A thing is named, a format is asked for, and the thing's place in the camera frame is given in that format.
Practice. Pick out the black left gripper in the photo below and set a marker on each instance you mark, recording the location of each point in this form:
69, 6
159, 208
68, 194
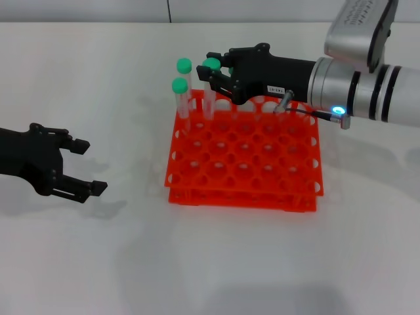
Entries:
29, 154

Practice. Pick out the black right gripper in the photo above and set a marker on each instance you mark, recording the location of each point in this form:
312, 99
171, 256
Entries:
279, 75

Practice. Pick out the orange test tube rack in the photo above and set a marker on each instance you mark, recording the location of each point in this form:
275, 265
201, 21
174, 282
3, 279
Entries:
246, 154

